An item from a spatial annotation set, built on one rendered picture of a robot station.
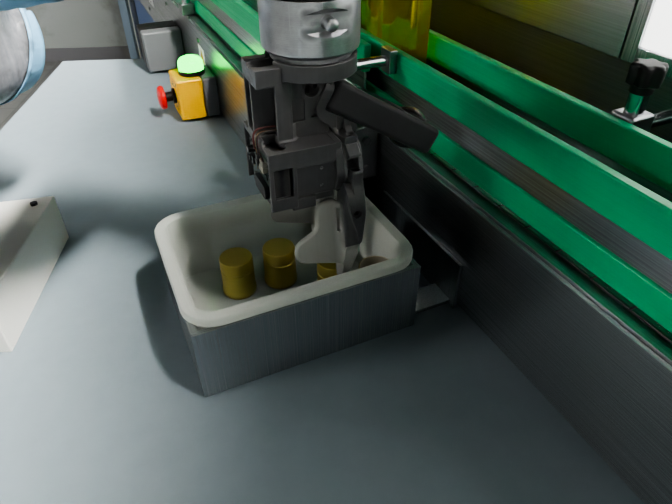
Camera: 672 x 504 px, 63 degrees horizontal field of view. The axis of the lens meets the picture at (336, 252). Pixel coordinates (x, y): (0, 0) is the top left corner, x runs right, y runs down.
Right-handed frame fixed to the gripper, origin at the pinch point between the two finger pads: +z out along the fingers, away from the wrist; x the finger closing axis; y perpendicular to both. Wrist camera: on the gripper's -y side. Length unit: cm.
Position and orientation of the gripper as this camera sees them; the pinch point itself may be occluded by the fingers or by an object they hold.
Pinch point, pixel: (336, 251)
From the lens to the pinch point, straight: 54.5
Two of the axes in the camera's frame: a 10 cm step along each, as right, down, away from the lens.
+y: -9.2, 2.4, -3.2
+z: 0.0, 7.9, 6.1
